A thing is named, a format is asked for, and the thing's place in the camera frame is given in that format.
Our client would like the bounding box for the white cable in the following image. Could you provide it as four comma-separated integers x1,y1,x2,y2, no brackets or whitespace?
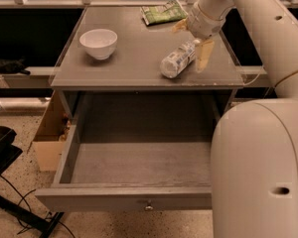
243,64,267,86

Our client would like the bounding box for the white ceramic bowl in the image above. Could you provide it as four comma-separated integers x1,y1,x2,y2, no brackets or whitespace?
79,29,118,60

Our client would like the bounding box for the metal drawer knob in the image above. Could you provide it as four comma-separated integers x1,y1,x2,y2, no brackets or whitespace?
144,200,154,211

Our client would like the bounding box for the cardboard box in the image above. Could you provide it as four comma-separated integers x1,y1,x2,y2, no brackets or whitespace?
33,92,71,172

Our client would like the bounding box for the black stand with cables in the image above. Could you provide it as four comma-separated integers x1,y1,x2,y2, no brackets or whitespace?
0,126,76,238

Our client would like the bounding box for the grey open drawer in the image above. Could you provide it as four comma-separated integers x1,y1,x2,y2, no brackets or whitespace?
36,123,217,212

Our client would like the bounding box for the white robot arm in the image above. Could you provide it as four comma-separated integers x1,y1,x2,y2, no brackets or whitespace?
183,0,298,238

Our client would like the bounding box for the green snack bag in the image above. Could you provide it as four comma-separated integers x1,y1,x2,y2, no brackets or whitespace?
140,0,187,26

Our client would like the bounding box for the black cloth on rail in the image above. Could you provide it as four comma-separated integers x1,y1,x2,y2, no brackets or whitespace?
0,59,30,75

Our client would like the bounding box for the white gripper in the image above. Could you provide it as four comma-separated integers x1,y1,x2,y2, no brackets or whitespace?
172,3,225,72

